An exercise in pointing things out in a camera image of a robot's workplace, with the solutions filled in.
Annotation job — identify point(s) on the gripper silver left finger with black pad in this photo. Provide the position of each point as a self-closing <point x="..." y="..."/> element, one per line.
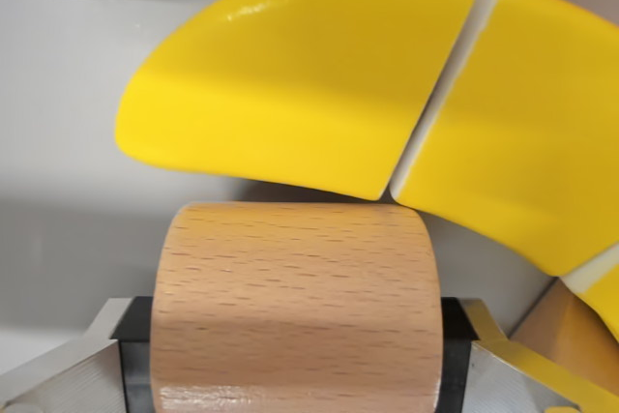
<point x="72" y="364"/>

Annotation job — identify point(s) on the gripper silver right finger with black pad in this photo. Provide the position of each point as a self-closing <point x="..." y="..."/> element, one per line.
<point x="493" y="374"/>

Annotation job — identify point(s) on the natural wooden rectangular block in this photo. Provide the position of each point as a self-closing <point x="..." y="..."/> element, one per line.
<point x="556" y="321"/>

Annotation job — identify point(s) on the natural wooden cylinder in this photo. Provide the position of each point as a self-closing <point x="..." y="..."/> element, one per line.
<point x="295" y="306"/>

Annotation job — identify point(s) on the yellow sliced wooden banana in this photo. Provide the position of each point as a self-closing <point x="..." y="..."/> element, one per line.
<point x="338" y="79"/>

